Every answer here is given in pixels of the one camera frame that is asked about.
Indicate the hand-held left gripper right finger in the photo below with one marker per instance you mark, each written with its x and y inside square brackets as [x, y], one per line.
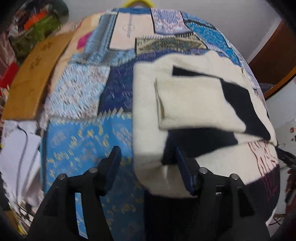
[186, 172]

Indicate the pile of white papers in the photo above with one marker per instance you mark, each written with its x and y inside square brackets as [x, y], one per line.
[18, 157]

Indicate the black and cream striped sweater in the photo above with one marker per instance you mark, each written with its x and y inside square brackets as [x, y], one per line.
[192, 99]

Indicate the blue patchwork blanket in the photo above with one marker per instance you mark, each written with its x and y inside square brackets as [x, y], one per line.
[87, 139]

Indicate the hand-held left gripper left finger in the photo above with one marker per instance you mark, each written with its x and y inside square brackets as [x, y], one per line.
[114, 166]

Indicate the wooden folding lap table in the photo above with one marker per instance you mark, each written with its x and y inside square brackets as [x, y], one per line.
[32, 81]

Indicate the orange box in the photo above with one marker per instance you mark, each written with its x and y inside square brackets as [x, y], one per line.
[34, 19]

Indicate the yellow foam tube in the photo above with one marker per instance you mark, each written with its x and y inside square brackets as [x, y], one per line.
[138, 1]

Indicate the red box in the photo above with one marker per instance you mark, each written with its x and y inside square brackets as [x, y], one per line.
[9, 74]

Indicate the green fabric storage bag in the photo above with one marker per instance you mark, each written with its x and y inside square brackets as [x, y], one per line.
[39, 34]

